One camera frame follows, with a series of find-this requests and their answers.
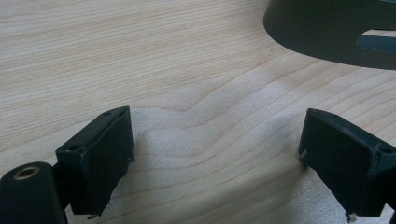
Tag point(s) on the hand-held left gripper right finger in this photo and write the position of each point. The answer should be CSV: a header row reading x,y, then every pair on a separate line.
x,y
345,161

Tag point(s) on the dark grey curved plastic object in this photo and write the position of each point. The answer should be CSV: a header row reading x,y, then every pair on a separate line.
x,y
314,28

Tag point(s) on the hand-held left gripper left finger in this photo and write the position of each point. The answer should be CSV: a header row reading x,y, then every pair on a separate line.
x,y
99,161

